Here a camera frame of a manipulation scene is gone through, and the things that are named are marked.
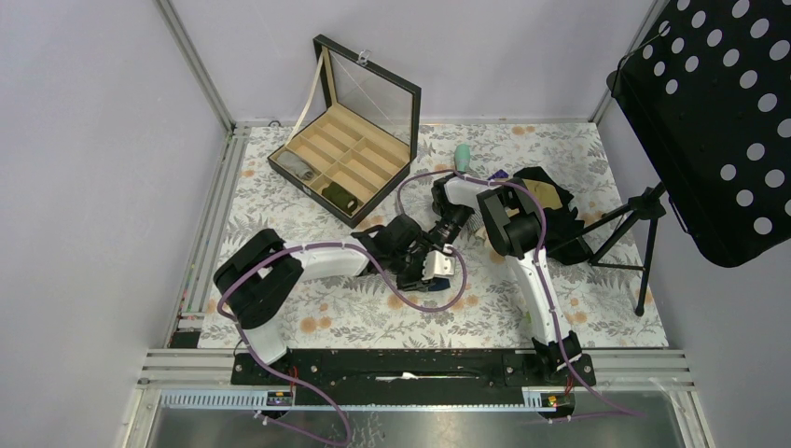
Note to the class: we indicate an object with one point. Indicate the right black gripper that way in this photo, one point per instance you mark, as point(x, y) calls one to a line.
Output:
point(430, 236)

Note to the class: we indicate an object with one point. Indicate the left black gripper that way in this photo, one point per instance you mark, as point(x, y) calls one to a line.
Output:
point(416, 283)

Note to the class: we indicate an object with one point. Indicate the black wooden compartment box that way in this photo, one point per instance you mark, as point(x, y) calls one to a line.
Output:
point(367, 135)

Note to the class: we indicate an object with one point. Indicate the navy blue white-trimmed underwear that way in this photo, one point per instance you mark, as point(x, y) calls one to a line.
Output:
point(438, 284)

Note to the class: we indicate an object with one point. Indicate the purple small cloth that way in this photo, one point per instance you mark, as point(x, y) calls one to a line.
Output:
point(498, 177)

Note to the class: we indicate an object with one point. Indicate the black cloth pile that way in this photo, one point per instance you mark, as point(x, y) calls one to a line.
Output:
point(562, 225)

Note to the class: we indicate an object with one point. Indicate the floral patterned table mat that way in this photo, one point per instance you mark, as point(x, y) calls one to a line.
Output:
point(480, 310)

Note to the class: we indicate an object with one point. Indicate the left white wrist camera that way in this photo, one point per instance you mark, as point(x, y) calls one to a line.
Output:
point(438, 265)

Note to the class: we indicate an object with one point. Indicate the mint green rolled cloth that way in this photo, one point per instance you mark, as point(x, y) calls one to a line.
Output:
point(462, 158)

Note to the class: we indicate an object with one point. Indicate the tan beige cloth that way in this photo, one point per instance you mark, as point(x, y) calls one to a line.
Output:
point(542, 195)

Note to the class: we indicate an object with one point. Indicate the dark rolled item in box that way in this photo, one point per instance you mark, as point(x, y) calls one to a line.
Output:
point(340, 197)

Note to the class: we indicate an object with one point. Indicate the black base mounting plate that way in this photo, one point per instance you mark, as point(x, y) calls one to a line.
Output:
point(401, 377)

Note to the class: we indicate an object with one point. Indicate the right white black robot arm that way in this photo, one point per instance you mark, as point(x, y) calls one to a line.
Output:
point(516, 227)

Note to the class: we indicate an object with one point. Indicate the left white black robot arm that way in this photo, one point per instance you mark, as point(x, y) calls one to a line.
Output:
point(255, 282)

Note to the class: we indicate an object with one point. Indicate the black perforated panel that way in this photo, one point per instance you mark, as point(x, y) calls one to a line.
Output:
point(708, 97)

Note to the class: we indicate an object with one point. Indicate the grey rolled item in box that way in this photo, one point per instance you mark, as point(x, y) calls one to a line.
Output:
point(295, 165)

